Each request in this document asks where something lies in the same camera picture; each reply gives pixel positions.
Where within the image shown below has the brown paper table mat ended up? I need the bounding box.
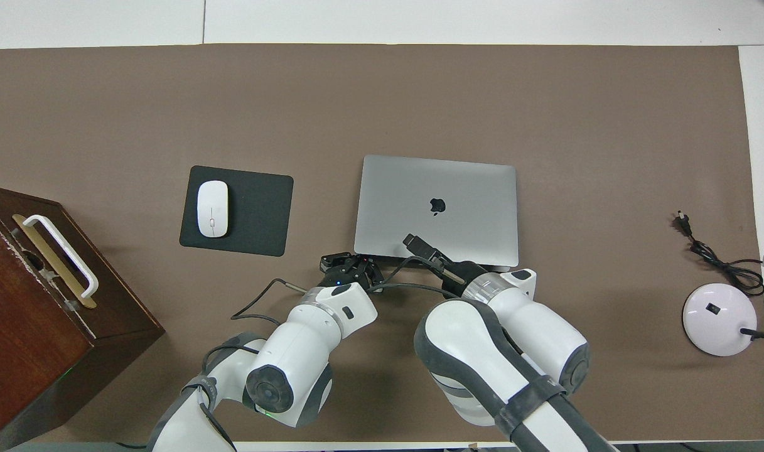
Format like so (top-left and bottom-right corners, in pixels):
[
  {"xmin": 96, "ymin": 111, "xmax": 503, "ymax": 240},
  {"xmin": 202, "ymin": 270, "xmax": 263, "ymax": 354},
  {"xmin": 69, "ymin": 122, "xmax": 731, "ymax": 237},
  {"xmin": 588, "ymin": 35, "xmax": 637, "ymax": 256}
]
[{"xmin": 0, "ymin": 43, "xmax": 764, "ymax": 446}]

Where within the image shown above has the black mouse pad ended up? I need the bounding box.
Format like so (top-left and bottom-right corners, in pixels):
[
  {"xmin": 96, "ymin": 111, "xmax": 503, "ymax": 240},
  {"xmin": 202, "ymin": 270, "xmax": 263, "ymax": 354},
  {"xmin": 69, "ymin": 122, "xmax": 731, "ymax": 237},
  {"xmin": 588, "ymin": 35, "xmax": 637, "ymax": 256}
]
[{"xmin": 179, "ymin": 165, "xmax": 294, "ymax": 257}]

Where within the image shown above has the white computer mouse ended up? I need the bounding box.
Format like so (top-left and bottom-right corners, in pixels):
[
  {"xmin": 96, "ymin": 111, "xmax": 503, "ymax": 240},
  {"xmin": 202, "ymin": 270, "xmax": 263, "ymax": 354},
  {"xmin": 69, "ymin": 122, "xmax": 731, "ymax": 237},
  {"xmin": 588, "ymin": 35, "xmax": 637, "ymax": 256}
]
[{"xmin": 196, "ymin": 180, "xmax": 230, "ymax": 239}]

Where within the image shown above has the silver laptop with apple logo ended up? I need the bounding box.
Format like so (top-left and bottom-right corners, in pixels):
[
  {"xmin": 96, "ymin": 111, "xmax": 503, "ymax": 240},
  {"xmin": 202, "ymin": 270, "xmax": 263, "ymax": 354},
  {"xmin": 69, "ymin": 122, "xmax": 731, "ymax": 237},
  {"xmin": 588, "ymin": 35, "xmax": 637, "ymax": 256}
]
[{"xmin": 354, "ymin": 154, "xmax": 520, "ymax": 272}]

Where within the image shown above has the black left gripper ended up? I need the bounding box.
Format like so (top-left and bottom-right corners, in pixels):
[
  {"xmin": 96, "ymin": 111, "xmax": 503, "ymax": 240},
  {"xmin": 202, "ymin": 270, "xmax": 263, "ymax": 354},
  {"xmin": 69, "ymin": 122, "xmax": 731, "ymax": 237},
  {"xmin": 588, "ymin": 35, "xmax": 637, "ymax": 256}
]
[{"xmin": 320, "ymin": 251, "xmax": 383, "ymax": 288}]

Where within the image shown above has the dark brown wooden box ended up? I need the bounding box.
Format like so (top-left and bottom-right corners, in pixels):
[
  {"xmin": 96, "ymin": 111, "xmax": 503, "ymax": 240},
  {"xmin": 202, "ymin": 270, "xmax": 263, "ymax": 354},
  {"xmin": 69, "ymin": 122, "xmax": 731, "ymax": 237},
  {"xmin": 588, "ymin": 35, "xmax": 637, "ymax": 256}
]
[{"xmin": 0, "ymin": 182, "xmax": 166, "ymax": 452}]

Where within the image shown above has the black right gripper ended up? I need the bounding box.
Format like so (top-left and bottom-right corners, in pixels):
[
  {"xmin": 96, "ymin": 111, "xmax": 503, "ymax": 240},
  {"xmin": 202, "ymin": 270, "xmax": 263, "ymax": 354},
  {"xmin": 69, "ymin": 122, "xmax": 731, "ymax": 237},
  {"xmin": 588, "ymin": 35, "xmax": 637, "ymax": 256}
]
[{"xmin": 404, "ymin": 234, "xmax": 486, "ymax": 297}]

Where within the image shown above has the white desk lamp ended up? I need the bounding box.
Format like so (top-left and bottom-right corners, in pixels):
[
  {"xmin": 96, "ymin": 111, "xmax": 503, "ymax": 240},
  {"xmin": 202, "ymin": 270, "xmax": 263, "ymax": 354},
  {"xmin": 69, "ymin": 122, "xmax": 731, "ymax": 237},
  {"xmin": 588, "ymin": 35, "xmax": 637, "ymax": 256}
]
[{"xmin": 682, "ymin": 242, "xmax": 764, "ymax": 357}]

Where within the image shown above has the black lamp power cord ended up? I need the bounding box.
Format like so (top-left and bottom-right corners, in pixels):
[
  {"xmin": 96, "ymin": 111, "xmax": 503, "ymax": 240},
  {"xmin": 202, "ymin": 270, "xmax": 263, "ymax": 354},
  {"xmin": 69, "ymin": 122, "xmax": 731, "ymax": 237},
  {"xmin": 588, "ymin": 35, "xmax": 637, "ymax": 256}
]
[{"xmin": 674, "ymin": 210, "xmax": 764, "ymax": 297}]

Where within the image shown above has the brass box handle plate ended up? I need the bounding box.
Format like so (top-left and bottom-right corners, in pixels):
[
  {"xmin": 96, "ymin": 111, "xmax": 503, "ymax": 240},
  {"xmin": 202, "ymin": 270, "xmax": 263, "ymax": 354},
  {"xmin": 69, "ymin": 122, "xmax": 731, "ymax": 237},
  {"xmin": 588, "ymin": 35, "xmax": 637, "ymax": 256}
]
[{"xmin": 11, "ymin": 213, "xmax": 98, "ymax": 309}]

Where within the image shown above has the white box handle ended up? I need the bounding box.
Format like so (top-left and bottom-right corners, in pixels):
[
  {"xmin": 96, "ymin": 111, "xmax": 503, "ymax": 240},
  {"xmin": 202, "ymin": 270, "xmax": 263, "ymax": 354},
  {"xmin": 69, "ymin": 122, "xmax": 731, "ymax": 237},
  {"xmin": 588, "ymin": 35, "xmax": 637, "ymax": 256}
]
[{"xmin": 22, "ymin": 214, "xmax": 100, "ymax": 298}]

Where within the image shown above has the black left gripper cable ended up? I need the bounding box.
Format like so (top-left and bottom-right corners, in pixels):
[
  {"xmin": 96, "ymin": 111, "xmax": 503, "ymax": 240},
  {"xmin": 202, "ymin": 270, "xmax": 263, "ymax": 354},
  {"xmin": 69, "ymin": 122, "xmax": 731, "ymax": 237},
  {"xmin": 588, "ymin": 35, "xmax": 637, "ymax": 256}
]
[{"xmin": 230, "ymin": 278, "xmax": 310, "ymax": 322}]

